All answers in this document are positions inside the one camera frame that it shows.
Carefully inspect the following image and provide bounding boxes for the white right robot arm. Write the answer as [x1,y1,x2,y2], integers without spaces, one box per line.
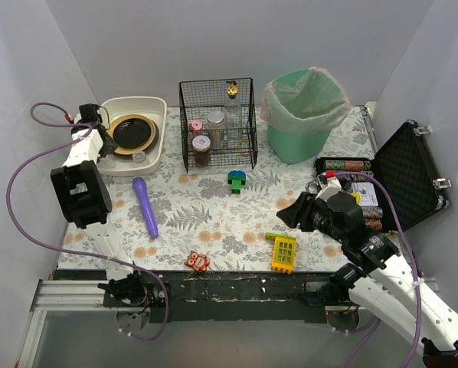
[276,192,458,367]

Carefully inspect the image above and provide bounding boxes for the small black plate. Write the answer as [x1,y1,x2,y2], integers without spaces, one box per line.
[113,118,152,149]

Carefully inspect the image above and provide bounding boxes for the clear plastic bin liner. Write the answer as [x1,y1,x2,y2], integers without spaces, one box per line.
[260,67,352,134]

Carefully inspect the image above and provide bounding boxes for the brown sauce jar white lid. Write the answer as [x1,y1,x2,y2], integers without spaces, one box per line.
[191,135,211,166]

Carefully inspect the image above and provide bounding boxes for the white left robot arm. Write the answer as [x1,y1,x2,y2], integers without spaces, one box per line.
[51,103,146,306]

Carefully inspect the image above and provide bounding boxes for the green blue chip stack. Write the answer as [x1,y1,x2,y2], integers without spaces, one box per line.
[324,160,345,171]

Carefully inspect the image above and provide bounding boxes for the deck of playing cards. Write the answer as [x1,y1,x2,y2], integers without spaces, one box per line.
[352,182,378,207]

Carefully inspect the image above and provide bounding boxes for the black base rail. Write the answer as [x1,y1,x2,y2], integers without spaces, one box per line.
[102,270,371,324]

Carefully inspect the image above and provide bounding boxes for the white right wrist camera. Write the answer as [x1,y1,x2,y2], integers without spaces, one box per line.
[316,171,342,202]

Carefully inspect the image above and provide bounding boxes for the green trash bin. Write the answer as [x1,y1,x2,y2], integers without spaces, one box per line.
[266,67,348,166]

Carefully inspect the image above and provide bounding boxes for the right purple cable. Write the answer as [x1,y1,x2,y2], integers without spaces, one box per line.
[334,171,424,368]

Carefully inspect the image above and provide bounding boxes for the red owl toy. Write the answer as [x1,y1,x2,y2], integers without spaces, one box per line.
[185,251,210,272]

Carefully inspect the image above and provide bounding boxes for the yellow green toy window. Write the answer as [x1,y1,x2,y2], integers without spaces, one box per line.
[265,233,297,274]

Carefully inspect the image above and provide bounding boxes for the purple toy piece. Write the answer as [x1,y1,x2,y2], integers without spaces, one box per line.
[132,177,159,238]

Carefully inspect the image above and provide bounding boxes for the pink lid toothpick jar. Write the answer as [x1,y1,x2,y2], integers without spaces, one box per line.
[188,120,204,136]

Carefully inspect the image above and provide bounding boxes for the white rectangular basin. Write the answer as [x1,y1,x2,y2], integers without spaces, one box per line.
[97,96,167,177]

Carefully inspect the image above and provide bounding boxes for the blue orange loose chips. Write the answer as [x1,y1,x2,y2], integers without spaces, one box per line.
[349,171,374,182]

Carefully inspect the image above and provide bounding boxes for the yellow plate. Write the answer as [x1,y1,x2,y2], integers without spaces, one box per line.
[107,114,159,157]

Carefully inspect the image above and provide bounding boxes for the black wire basket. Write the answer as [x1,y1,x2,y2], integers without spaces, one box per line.
[178,77,258,170]

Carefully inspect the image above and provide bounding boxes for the clear glass bottle gold cap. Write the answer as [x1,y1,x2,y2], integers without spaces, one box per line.
[224,80,242,149]

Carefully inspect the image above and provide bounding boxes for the yellow big blind button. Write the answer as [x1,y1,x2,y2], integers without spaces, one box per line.
[351,192,361,204]

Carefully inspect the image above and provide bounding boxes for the green blue toy block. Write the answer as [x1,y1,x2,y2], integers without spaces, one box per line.
[227,170,247,194]

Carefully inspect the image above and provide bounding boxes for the silver lid pepper jar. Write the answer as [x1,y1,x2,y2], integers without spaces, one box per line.
[207,110,225,150]

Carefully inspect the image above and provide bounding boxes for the red chip stack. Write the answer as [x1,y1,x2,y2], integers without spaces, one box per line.
[344,160,371,172]

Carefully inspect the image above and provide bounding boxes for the clear glass cup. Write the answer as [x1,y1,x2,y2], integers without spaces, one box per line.
[132,151,147,163]

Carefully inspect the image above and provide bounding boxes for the black poker chip case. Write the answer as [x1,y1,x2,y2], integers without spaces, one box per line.
[314,120,449,231]

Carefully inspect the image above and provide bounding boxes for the orange black chip stack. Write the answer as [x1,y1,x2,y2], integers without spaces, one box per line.
[365,218,383,231]

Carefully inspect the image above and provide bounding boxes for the blue orange chip stack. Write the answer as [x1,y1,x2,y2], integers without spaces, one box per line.
[361,206,384,219]

